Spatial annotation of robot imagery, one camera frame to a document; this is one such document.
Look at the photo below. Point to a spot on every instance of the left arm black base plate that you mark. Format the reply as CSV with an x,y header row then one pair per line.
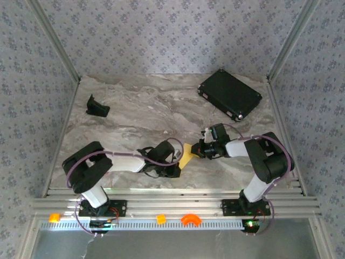
x,y
120,207

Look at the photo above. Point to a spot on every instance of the yellow-orange plastic cube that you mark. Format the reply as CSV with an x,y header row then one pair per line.
x,y
161,219

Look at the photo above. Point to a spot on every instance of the black hard case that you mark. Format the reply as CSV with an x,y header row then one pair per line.
x,y
229,93

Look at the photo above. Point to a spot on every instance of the orange curved plastic piece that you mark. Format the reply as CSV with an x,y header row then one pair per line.
x,y
191,219

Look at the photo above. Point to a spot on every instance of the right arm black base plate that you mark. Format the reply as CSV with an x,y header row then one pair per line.
x,y
229,207

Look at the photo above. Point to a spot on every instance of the small black plastic holder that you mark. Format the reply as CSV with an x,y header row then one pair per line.
x,y
97,108

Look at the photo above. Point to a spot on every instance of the aluminium table side rail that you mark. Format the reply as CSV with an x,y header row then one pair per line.
x,y
64,135
284,135

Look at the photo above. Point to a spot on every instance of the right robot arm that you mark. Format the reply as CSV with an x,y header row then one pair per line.
x,y
269,159

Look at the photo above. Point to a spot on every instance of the aluminium frame leg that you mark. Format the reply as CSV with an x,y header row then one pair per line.
x,y
29,240
322,240

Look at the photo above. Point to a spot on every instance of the wide aluminium extrusion rail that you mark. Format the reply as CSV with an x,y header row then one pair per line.
x,y
175,206

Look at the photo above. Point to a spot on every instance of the narrow aluminium extrusion rail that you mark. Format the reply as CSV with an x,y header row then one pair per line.
x,y
175,192

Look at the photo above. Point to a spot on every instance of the yellow square paper sheet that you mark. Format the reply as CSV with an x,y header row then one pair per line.
x,y
186,157

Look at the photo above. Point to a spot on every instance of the orange plastic block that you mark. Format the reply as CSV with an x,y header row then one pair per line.
x,y
54,217

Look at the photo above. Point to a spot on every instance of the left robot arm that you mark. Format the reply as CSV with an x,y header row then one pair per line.
x,y
86,172

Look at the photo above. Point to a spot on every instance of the aluminium frame post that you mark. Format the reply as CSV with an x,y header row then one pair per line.
x,y
56,40
291,40

